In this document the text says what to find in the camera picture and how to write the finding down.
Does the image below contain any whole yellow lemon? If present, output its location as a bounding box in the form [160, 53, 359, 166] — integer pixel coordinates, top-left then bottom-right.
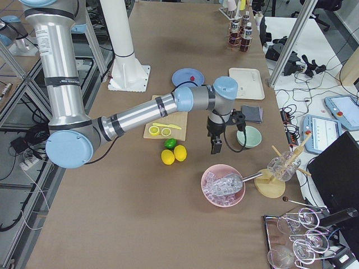
[173, 145, 187, 161]
[161, 149, 175, 165]

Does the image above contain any copper wire bottle rack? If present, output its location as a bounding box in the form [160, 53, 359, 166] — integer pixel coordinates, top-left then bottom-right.
[228, 20, 252, 52]

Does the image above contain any lemon half slice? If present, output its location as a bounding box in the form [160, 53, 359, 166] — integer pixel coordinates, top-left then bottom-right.
[160, 127, 172, 137]
[148, 126, 160, 136]

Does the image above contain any wire glass holder rack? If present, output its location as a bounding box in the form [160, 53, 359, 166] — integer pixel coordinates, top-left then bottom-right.
[263, 206, 357, 269]

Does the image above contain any pink bowl with ice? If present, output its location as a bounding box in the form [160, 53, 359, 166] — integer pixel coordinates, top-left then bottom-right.
[201, 164, 246, 207]

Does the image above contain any wooden cup tree stand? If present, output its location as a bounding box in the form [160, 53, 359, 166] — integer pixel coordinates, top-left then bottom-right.
[254, 135, 311, 198]

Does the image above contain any metal ice scoop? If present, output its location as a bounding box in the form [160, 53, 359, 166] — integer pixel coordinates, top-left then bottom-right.
[213, 172, 263, 196]

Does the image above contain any green lime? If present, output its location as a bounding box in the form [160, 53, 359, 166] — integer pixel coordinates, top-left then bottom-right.
[164, 138, 177, 150]

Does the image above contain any grey folded cloth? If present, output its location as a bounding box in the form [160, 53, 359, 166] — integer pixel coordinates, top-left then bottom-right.
[241, 105, 263, 124]

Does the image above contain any clear glass mug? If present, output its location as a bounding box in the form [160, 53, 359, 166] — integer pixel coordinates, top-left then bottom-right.
[267, 151, 301, 182]

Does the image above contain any yellow plastic knife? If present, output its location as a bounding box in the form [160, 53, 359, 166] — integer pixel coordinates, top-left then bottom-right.
[152, 122, 182, 130]

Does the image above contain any aluminium frame post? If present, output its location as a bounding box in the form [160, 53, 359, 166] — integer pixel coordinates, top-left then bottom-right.
[268, 0, 317, 88]

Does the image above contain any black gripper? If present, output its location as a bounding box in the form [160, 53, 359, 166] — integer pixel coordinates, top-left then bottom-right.
[207, 109, 246, 154]

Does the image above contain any blue teach pendant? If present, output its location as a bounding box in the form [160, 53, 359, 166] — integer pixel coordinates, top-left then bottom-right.
[324, 95, 359, 131]
[302, 114, 342, 154]

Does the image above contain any mint green bowl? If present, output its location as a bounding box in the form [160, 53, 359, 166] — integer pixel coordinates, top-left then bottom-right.
[237, 126, 262, 149]

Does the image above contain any pink cup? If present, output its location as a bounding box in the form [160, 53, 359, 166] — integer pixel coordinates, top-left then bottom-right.
[223, 0, 237, 11]

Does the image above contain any blue round plate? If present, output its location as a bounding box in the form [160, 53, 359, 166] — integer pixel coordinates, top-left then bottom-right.
[172, 68, 205, 87]

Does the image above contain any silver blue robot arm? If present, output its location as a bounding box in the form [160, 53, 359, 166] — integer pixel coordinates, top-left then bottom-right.
[22, 1, 245, 169]
[1, 15, 30, 51]

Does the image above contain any cream rabbit tray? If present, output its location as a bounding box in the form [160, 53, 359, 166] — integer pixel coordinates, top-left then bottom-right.
[228, 67, 265, 100]

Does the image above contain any black laptop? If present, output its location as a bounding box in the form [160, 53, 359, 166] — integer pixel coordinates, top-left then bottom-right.
[308, 131, 358, 212]

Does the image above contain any wooden cutting board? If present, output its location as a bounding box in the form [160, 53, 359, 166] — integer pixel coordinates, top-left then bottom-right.
[143, 112, 188, 141]

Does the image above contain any dark drink bottle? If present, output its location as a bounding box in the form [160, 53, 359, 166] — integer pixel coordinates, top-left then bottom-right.
[228, 20, 240, 47]
[240, 23, 252, 52]
[241, 11, 250, 28]

